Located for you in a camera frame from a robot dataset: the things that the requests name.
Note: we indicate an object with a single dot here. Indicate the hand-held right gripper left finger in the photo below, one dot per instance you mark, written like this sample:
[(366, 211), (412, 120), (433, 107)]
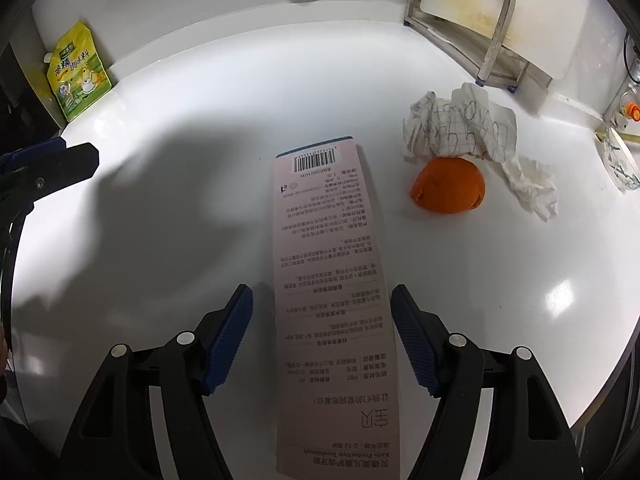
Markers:
[(227, 345)]

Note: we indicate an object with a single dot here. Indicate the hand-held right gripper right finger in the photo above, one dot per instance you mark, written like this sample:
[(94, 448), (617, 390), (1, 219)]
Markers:
[(415, 345)]

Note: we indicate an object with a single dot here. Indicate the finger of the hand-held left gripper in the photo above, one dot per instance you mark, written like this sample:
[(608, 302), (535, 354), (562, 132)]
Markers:
[(30, 154), (65, 165)]

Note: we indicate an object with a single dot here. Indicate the yellow green refill pouch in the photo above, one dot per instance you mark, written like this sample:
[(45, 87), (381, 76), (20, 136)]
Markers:
[(80, 80)]

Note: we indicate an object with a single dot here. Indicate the orange fruit peel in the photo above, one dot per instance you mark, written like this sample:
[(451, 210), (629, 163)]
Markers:
[(445, 190)]

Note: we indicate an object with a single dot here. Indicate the crumpled white tissue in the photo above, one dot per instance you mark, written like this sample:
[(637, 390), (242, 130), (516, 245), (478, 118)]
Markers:
[(530, 185)]

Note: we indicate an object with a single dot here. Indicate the crumpled paper with pen grid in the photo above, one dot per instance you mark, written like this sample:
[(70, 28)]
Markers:
[(460, 120)]

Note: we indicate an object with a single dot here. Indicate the patterned ceramic bowl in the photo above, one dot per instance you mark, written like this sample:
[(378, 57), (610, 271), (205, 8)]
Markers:
[(622, 165)]

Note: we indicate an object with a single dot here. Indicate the steel cutting board rack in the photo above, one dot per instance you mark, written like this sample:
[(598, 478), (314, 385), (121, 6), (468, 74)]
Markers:
[(492, 45)]

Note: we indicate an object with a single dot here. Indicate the white fitting with orange cap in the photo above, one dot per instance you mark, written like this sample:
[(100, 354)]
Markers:
[(631, 110)]

